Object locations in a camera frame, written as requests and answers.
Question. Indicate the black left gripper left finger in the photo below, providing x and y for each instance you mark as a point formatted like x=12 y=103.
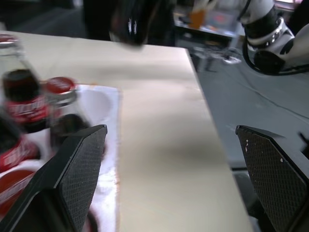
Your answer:
x=77 y=169

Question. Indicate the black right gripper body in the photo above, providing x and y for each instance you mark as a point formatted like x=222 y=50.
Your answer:
x=269 y=60

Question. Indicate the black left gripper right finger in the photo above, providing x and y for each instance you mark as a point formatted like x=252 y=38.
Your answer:
x=272 y=174

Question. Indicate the cluttered background workbench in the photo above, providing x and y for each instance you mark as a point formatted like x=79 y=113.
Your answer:
x=217 y=21

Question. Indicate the white foam bottle tray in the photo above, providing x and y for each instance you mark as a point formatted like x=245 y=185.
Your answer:
x=103 y=104

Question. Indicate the orange background object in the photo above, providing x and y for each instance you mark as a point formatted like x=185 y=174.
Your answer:
x=197 y=17

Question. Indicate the black rounded object white marks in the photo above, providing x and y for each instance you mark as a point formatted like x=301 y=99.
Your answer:
x=130 y=21

